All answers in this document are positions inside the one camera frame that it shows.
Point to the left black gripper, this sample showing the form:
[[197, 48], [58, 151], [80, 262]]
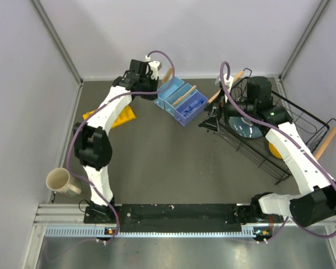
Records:
[[154, 83]]

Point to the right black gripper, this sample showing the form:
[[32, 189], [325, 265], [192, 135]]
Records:
[[216, 107]]

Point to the test tube brush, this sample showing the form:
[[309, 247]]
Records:
[[168, 75]]

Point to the wooden stick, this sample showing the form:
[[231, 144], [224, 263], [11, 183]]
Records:
[[184, 96]]

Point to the blue safety glasses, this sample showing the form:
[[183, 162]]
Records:
[[192, 107]]

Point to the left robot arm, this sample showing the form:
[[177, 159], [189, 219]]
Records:
[[92, 146]]

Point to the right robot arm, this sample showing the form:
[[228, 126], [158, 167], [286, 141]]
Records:
[[316, 200]]

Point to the purple drawer box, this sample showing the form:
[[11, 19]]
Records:
[[179, 115]]

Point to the light blue drawer box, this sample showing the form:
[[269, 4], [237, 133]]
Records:
[[167, 89]]

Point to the blue ceramic plate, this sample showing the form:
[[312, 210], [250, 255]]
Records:
[[244, 127]]

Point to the middle blue drawer box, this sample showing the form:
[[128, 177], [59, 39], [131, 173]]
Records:
[[177, 98]]

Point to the yellow test tube rack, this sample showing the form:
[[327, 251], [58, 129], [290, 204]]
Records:
[[120, 117]]

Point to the yellow ribbed bowl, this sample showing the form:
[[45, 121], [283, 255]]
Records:
[[274, 151]]

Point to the paper cup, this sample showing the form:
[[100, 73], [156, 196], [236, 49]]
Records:
[[60, 180]]

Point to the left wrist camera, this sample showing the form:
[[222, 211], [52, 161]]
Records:
[[153, 68]]

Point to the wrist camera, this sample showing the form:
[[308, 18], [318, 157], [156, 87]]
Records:
[[227, 81], [153, 68]]

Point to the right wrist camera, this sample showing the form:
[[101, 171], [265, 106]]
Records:
[[227, 81]]

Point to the black wire dish rack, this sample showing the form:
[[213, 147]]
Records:
[[313, 130]]

